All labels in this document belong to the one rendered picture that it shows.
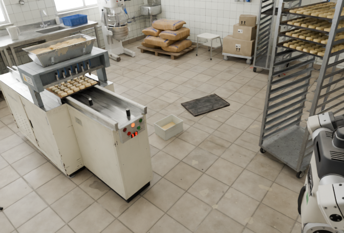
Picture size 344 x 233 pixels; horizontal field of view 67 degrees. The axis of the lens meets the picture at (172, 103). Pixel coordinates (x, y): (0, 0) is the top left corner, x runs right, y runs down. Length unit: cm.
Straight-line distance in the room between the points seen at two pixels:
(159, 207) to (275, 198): 104
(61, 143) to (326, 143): 217
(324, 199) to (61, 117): 213
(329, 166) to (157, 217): 164
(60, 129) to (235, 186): 172
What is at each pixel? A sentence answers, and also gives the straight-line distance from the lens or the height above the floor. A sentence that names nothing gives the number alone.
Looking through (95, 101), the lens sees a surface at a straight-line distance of 243.
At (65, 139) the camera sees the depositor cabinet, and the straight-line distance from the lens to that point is 266.
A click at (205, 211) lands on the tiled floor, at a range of 245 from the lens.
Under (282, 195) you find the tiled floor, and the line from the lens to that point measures 268.
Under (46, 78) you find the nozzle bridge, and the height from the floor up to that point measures 108.
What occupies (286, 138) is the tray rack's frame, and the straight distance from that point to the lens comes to 312.
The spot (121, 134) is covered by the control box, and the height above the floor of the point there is 79.
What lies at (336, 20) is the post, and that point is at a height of 150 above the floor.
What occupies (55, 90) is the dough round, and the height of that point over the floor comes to 92.
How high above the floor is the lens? 193
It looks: 30 degrees down
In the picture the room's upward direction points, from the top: 3 degrees counter-clockwise
